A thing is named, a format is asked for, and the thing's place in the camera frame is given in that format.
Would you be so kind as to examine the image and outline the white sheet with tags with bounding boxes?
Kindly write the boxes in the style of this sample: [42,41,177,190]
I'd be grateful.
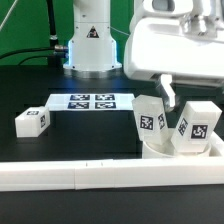
[46,93,134,111]

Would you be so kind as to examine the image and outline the white round stool seat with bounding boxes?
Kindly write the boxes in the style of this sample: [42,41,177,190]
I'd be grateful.
[142,128,211,159]

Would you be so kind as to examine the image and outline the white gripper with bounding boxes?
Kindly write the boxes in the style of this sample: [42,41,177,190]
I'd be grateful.
[123,17,224,112]

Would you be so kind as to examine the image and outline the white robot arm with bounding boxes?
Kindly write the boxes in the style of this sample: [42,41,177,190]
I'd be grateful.
[64,0,224,108]

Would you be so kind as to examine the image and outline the black cable with connector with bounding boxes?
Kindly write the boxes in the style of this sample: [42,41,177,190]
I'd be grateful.
[0,44,70,65]

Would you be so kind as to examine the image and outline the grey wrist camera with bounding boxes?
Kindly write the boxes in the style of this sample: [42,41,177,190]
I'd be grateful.
[142,0,193,17]

